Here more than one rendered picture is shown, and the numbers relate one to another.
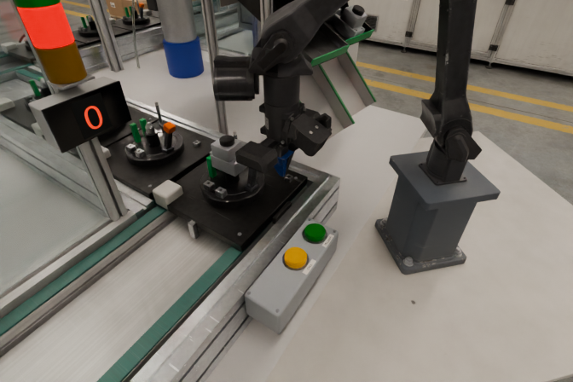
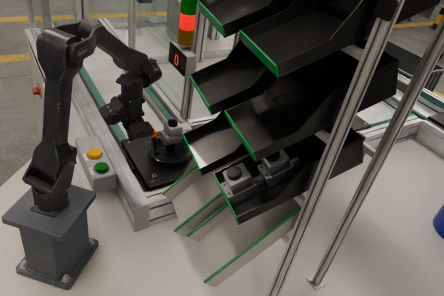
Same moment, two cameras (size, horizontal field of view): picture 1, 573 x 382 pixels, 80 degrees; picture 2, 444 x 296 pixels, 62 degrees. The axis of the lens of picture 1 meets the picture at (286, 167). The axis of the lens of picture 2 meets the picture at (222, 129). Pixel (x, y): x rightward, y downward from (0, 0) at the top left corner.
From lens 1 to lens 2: 1.28 m
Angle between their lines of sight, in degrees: 83
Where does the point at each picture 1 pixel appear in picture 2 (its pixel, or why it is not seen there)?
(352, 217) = (117, 236)
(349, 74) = (249, 256)
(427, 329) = not seen: hidden behind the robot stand
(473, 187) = (22, 207)
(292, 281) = (84, 148)
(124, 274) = (152, 121)
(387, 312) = not seen: hidden behind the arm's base
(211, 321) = (94, 123)
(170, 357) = (93, 113)
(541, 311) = not seen: outside the picture
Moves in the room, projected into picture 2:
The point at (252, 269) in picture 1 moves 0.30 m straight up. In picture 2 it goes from (105, 141) to (102, 56)
